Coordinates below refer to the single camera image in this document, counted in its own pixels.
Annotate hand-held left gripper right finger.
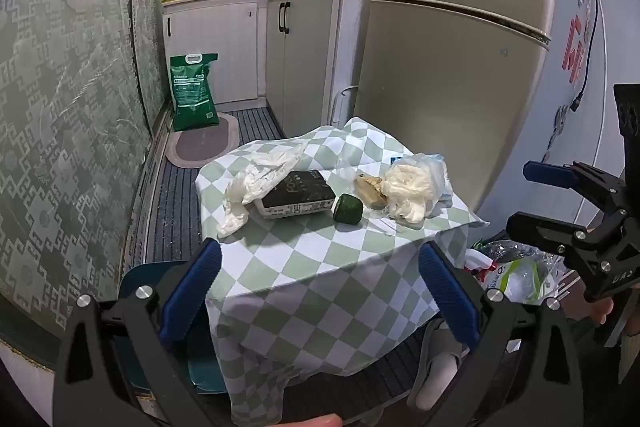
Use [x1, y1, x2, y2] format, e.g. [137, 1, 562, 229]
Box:
[417, 241, 586, 427]

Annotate green rice bag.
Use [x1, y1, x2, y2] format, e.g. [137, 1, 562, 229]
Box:
[169, 53, 221, 132]

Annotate beige refrigerator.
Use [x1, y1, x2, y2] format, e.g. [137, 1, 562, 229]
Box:
[350, 0, 558, 218]

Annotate teal plastic stool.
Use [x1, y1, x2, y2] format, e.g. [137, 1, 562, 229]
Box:
[119, 259, 231, 395]

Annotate grey white slipper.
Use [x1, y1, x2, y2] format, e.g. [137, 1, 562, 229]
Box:
[407, 319, 468, 410]

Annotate black food box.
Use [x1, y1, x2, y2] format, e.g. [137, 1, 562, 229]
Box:
[254, 169, 337, 220]

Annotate striped grey floor rug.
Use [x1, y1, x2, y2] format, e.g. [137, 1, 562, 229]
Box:
[145, 107, 286, 265]

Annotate wide patterned sliding door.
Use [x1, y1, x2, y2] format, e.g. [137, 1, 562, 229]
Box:
[0, 0, 151, 373]

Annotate clear plastic garbage bag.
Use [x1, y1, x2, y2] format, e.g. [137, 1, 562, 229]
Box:
[465, 237, 571, 305]

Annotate black wall cable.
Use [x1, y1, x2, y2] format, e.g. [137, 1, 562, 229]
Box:
[570, 0, 601, 112]

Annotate green white checkered tablecloth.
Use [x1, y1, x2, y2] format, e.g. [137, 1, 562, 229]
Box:
[194, 117, 491, 423]

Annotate person's left hand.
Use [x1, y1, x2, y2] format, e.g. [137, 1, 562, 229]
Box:
[294, 413, 344, 427]

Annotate person's right hand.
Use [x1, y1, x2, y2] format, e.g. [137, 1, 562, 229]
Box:
[570, 289, 616, 325]

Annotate white plastic bag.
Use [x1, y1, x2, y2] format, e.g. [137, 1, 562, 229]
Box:
[216, 142, 308, 238]

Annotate brown ginger piece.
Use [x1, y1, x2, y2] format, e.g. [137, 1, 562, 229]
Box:
[354, 174, 390, 210]

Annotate clear bag with white wad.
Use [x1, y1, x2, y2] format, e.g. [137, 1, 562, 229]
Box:
[380, 153, 455, 224]

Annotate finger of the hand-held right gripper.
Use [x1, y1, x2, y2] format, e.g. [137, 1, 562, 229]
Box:
[523, 161, 628, 212]
[505, 209, 637, 269]

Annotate oval grey floor mat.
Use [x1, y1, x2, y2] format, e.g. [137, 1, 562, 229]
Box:
[166, 113, 241, 168]

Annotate narrow patterned sliding door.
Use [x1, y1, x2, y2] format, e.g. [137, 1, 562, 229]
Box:
[131, 0, 176, 128]

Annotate white cabinet with double handles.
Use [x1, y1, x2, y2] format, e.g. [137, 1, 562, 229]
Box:
[265, 0, 376, 138]

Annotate person's right forearm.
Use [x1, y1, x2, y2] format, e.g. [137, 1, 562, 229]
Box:
[619, 322, 640, 358]

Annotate white cabinet with single handle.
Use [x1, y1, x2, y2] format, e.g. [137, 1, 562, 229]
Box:
[162, 0, 268, 110]

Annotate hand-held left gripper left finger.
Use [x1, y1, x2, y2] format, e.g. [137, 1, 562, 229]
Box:
[52, 238, 223, 427]

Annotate green fruit piece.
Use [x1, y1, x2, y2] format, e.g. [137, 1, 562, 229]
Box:
[333, 194, 364, 225]

